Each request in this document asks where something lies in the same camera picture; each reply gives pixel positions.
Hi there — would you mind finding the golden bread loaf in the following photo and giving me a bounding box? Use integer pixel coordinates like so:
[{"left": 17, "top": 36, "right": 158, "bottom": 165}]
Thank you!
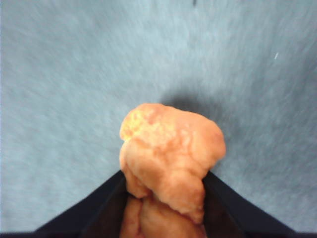
[{"left": 119, "top": 103, "right": 226, "bottom": 238}]

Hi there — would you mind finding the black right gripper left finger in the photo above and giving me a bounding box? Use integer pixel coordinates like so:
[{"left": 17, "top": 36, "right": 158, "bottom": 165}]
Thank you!
[{"left": 0, "top": 170, "right": 129, "bottom": 238}]

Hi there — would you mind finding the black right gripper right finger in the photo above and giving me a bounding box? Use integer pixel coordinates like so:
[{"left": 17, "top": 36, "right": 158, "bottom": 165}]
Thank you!
[{"left": 202, "top": 172, "right": 317, "bottom": 238}]

